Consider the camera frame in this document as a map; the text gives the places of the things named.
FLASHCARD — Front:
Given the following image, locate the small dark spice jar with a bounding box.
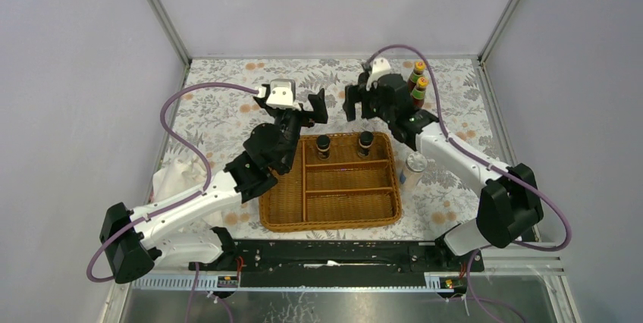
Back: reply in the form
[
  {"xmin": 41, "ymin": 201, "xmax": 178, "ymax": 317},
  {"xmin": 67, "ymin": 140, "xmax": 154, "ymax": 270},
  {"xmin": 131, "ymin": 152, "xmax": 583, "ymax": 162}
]
[{"xmin": 315, "ymin": 134, "xmax": 331, "ymax": 160}]

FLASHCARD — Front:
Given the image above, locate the yellow cap sauce bottle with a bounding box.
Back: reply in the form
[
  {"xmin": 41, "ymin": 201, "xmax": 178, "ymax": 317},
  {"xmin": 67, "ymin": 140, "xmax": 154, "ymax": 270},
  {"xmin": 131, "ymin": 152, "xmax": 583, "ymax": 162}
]
[
  {"xmin": 411, "ymin": 77, "xmax": 428, "ymax": 108},
  {"xmin": 406, "ymin": 61, "xmax": 426, "ymax": 92}
]

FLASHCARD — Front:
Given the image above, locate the black cap dark jar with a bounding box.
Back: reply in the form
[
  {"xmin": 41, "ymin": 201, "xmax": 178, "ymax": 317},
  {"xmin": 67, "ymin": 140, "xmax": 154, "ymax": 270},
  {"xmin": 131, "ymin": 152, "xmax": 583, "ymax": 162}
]
[{"xmin": 358, "ymin": 131, "xmax": 374, "ymax": 158}]

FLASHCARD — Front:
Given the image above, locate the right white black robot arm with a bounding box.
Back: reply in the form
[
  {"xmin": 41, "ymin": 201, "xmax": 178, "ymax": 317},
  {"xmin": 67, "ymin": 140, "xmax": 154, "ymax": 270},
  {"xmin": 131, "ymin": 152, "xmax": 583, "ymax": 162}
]
[{"xmin": 343, "ymin": 72, "xmax": 544, "ymax": 271}]

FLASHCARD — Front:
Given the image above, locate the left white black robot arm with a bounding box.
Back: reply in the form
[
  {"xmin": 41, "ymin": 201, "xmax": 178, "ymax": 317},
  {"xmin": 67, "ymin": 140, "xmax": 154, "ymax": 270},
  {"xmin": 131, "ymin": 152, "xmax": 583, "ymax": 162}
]
[{"xmin": 86, "ymin": 84, "xmax": 328, "ymax": 284}]

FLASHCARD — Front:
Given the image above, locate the silver lid shaker right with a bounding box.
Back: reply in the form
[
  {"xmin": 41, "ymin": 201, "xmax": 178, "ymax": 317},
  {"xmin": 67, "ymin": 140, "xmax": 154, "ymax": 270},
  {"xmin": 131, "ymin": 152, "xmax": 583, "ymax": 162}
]
[{"xmin": 398, "ymin": 152, "xmax": 428, "ymax": 193}]

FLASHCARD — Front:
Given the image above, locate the wicker divided basket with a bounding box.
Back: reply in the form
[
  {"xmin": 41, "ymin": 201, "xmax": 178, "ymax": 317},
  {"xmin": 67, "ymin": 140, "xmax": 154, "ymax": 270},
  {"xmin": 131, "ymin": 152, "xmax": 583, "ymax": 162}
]
[{"xmin": 259, "ymin": 132, "xmax": 402, "ymax": 233}]

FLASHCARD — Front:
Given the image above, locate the floral table mat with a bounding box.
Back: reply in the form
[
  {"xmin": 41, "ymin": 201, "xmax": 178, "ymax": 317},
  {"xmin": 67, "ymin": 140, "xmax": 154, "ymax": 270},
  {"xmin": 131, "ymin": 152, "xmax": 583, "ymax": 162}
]
[{"xmin": 162, "ymin": 59, "xmax": 499, "ymax": 240}]

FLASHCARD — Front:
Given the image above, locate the white crumpled cloth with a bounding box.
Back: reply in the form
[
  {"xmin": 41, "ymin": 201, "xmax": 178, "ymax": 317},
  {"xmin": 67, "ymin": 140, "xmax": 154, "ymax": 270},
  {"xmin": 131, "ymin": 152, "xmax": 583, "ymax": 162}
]
[{"xmin": 150, "ymin": 155, "xmax": 206, "ymax": 202}]

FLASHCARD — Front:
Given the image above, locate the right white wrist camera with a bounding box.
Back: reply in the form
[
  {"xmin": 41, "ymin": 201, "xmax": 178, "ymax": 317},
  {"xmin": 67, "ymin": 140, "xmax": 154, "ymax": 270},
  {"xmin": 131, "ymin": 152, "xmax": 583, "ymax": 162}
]
[{"xmin": 365, "ymin": 57, "xmax": 392, "ymax": 91}]

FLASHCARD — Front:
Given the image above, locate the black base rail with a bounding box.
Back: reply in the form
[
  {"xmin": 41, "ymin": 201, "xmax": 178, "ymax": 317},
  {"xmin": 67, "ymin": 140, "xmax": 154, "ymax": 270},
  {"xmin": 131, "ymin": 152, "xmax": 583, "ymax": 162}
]
[{"xmin": 188, "ymin": 240, "xmax": 485, "ymax": 288}]

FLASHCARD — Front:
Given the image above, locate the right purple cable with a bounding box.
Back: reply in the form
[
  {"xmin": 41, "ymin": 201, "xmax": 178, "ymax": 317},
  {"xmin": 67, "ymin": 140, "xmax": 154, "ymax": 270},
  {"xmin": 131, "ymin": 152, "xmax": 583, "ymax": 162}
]
[{"xmin": 363, "ymin": 44, "xmax": 574, "ymax": 323}]

